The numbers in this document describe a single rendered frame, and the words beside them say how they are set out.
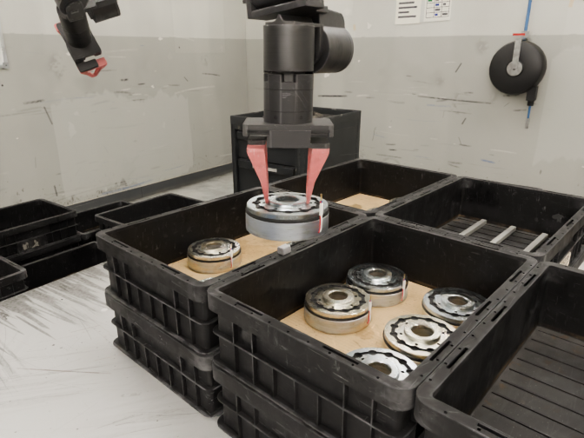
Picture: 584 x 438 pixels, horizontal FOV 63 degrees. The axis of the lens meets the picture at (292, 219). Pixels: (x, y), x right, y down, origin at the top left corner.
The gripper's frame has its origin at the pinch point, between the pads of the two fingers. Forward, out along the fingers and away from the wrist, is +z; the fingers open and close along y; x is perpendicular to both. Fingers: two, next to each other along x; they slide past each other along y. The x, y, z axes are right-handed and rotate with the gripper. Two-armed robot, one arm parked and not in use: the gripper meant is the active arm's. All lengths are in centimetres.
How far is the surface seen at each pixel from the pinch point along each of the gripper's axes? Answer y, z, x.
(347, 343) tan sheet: -8.7, 22.2, -1.5
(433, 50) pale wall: -117, -21, -341
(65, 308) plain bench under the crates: 47, 35, -34
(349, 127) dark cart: -36, 21, -206
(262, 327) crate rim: 2.8, 13.2, 8.7
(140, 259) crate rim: 21.8, 12.7, -9.0
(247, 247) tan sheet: 8.1, 22.0, -36.5
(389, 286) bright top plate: -16.8, 18.8, -12.5
